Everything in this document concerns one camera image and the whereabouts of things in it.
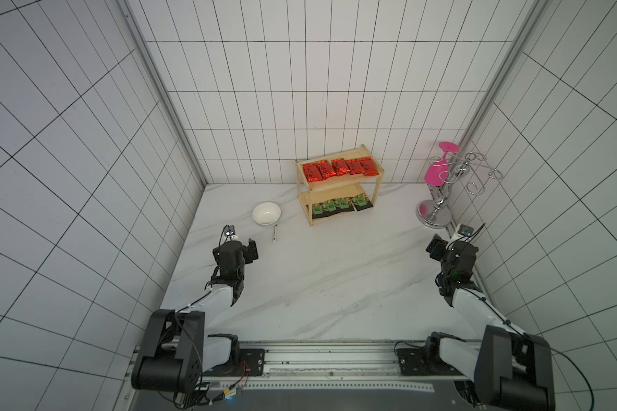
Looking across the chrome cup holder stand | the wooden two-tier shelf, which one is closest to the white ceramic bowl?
the wooden two-tier shelf

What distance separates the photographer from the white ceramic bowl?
1.05m

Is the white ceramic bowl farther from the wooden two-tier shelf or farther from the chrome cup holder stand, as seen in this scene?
the chrome cup holder stand

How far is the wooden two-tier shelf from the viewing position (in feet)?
3.08
